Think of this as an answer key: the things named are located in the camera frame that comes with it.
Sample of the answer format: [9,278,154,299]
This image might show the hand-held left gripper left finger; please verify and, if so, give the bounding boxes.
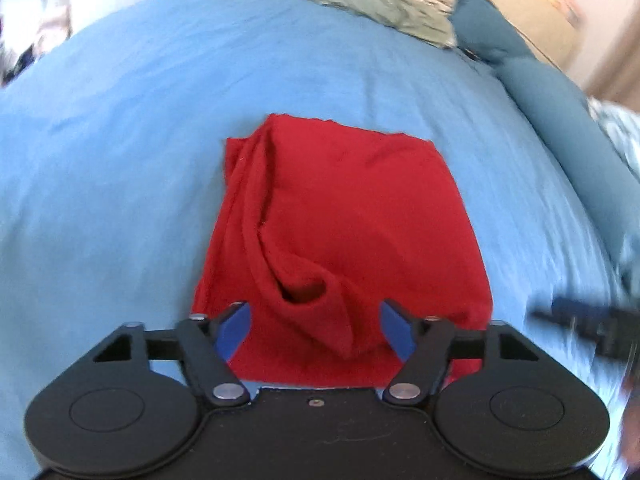
[91,301,252,407]

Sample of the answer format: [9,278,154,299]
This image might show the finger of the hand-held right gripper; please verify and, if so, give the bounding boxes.
[529,296,640,362]

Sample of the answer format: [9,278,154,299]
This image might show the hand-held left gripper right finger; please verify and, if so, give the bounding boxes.
[380,299,541,407]

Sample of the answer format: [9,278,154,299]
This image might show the red knit sweater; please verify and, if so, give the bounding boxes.
[191,113,495,390]

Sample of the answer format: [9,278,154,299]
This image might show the pale blue folded blanket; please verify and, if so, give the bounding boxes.
[586,97,640,183]

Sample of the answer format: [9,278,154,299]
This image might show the teal long bolster pillow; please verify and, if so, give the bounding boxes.
[495,57,640,271]

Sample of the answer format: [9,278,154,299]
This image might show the blue bed sheet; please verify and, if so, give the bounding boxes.
[0,0,640,480]

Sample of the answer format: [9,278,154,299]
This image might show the beige padded headboard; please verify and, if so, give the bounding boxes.
[395,0,588,81]

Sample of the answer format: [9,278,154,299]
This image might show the green pillow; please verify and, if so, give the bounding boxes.
[282,0,458,50]

